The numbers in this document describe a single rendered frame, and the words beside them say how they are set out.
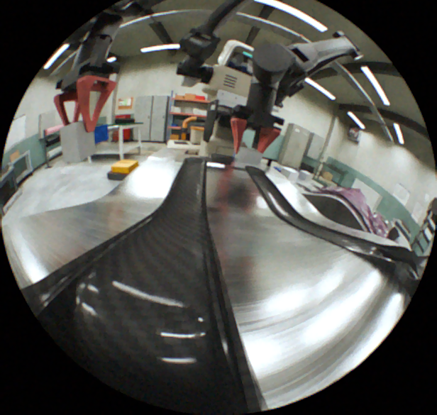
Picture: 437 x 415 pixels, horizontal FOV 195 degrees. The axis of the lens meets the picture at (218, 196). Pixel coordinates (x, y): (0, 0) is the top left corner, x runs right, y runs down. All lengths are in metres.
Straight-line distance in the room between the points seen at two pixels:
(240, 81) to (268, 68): 0.40
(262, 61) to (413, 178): 7.39
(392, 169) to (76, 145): 7.78
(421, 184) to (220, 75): 7.44
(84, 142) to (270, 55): 0.29
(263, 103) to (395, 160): 7.57
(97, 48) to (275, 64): 0.25
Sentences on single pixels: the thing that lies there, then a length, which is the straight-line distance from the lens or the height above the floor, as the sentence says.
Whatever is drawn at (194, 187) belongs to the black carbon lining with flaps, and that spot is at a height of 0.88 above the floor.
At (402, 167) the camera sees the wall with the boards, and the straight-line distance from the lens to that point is 7.59.
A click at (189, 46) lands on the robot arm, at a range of 0.51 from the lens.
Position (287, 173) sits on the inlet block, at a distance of 0.40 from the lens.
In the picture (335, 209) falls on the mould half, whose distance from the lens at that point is 0.30.
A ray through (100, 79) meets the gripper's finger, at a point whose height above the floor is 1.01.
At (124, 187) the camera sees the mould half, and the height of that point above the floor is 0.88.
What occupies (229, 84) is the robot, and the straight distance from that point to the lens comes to 0.60.
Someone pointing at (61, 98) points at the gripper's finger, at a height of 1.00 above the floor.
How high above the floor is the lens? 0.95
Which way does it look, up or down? 30 degrees down
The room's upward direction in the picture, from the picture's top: 12 degrees clockwise
